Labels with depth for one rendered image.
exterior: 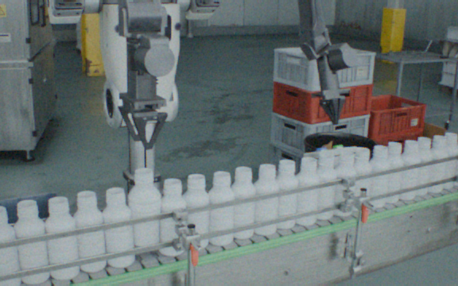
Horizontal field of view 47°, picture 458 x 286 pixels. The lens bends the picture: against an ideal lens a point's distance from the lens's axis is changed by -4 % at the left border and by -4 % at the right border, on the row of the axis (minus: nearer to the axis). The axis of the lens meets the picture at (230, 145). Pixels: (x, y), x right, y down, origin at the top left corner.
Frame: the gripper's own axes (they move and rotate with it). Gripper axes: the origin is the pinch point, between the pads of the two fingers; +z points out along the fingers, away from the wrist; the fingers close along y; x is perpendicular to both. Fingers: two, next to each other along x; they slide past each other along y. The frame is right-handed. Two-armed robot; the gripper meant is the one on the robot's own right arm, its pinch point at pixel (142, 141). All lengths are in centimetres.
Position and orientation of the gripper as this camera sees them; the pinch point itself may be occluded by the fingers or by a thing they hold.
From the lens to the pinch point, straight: 108.4
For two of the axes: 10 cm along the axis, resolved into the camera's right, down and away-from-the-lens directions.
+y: 4.8, 2.6, -8.4
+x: 8.8, -1.1, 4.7
